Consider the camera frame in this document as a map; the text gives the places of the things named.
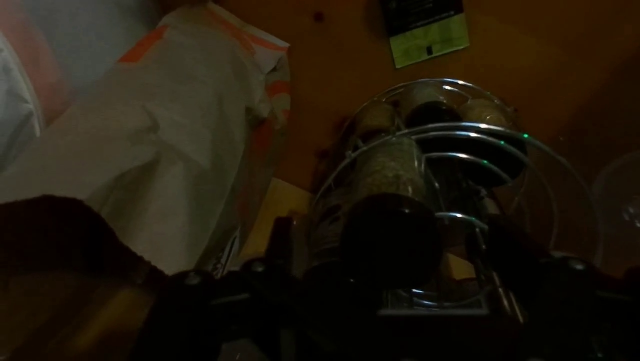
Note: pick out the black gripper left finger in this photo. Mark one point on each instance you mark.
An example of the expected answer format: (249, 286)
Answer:
(240, 308)

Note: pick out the black cap spice bottle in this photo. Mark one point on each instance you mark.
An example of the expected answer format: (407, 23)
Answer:
(491, 112)
(390, 237)
(432, 112)

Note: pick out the green cardboard box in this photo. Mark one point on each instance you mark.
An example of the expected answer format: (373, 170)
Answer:
(427, 32)

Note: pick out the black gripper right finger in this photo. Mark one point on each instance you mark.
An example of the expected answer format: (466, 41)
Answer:
(572, 308)

